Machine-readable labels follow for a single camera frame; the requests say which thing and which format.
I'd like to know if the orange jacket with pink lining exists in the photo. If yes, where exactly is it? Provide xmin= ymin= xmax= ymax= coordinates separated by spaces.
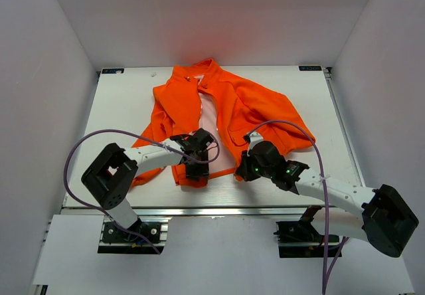
xmin=134 ymin=58 xmax=315 ymax=179

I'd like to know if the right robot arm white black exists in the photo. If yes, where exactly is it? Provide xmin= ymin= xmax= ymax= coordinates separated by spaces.
xmin=236 ymin=141 xmax=419 ymax=258

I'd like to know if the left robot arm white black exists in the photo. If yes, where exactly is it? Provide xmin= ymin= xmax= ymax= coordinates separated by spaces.
xmin=81 ymin=128 xmax=220 ymax=241

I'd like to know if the blue label sticker right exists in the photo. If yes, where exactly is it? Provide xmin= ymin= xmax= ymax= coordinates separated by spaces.
xmin=298 ymin=65 xmax=322 ymax=71

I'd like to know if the blue label sticker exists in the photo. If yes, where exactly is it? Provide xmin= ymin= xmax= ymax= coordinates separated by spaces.
xmin=298 ymin=65 xmax=322 ymax=71
xmin=101 ymin=68 xmax=124 ymax=74

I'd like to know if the blue label sticker left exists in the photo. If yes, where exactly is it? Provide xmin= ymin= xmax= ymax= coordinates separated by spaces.
xmin=101 ymin=68 xmax=124 ymax=74

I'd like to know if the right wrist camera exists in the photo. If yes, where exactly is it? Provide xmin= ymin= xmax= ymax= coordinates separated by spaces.
xmin=243 ymin=132 xmax=264 ymax=150

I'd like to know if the aluminium table edge rail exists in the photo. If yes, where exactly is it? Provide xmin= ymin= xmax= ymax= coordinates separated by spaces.
xmin=61 ymin=205 xmax=376 ymax=218

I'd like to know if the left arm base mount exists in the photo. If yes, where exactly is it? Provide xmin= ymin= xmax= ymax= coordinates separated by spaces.
xmin=97 ymin=217 xmax=168 ymax=255

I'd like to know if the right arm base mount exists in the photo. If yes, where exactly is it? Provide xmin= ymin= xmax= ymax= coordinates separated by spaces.
xmin=274 ymin=206 xmax=325 ymax=258

